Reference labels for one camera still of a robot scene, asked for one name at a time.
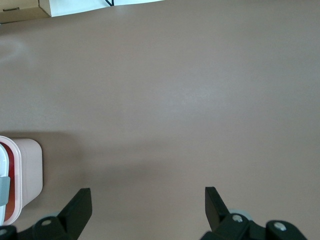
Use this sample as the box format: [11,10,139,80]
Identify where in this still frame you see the pink plastic storage box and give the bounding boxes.
[0,136,43,225]

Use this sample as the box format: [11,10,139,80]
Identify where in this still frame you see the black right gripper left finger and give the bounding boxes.
[0,188,93,240]

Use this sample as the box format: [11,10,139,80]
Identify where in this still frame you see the brown table mat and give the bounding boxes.
[0,0,320,240]

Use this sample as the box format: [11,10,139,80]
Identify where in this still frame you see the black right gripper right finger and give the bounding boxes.
[201,186,308,240]

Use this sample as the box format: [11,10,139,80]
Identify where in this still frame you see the cardboard box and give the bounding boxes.
[0,0,53,25]

